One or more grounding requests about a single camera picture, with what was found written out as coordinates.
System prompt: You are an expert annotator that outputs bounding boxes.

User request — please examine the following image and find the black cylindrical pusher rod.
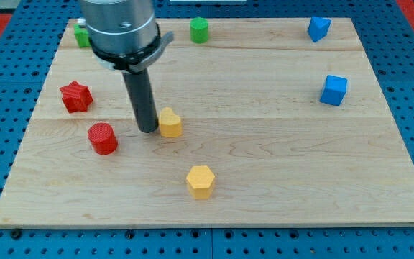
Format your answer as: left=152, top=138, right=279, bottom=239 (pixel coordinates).
left=122, top=69, right=158, bottom=133

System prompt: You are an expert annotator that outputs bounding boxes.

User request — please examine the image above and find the yellow heart block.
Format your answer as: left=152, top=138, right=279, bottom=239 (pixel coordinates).
left=158, top=107, right=183, bottom=138

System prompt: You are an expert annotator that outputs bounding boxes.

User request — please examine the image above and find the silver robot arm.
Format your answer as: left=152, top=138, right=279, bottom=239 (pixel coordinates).
left=80, top=0, right=174, bottom=133

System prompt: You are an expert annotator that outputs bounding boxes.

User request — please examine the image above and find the green block behind arm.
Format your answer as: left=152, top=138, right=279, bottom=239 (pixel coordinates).
left=73, top=24, right=91, bottom=48

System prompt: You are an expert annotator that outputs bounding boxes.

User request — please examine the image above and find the red star block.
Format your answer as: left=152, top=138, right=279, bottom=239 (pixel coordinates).
left=60, top=81, right=93, bottom=113

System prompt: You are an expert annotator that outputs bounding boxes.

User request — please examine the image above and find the red cylinder block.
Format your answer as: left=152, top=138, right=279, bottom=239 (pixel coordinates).
left=88, top=122, right=118, bottom=155

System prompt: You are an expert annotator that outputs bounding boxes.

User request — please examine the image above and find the green cylinder block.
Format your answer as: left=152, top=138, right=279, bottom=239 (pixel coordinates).
left=190, top=17, right=209, bottom=44

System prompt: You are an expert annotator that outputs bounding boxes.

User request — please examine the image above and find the wooden board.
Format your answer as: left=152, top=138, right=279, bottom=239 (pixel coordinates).
left=0, top=18, right=414, bottom=229

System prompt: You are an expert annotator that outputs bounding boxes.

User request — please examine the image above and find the yellow hexagon block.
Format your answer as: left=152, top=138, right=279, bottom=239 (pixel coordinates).
left=185, top=165, right=216, bottom=199

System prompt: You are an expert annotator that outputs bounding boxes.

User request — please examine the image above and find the blue triangular block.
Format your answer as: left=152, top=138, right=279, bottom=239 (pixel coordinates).
left=307, top=17, right=331, bottom=42

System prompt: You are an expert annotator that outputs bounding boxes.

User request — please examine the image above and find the blue cube block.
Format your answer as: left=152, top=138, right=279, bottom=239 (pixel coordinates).
left=319, top=75, right=348, bottom=106

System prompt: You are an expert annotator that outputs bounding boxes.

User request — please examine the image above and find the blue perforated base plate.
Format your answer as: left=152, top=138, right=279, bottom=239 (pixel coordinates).
left=0, top=0, right=414, bottom=258

